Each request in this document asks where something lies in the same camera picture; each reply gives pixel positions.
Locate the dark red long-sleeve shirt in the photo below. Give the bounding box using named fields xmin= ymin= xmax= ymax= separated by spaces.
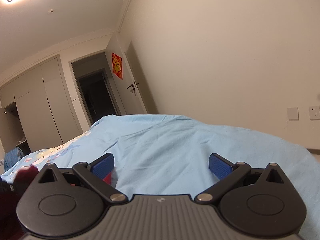
xmin=1 ymin=165 xmax=39 ymax=239

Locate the white bedroom door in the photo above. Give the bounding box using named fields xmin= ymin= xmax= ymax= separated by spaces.
xmin=105 ymin=33 xmax=147 ymax=115

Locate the light blue cartoon duvet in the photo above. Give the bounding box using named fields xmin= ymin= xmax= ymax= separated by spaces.
xmin=1 ymin=115 xmax=319 ymax=239

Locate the blue garment on chair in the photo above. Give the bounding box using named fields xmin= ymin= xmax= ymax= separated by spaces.
xmin=4 ymin=147 xmax=23 ymax=172

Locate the grey built-in wardrobe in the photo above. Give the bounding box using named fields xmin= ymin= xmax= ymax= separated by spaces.
xmin=1 ymin=55 xmax=82 ymax=152

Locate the red fu character decoration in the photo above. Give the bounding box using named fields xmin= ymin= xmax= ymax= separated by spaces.
xmin=111 ymin=53 xmax=123 ymax=80

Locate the blank wall plate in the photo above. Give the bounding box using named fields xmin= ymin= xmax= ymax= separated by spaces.
xmin=287 ymin=107 xmax=299 ymax=121

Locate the white wall socket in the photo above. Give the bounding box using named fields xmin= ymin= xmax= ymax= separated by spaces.
xmin=309 ymin=106 xmax=320 ymax=120

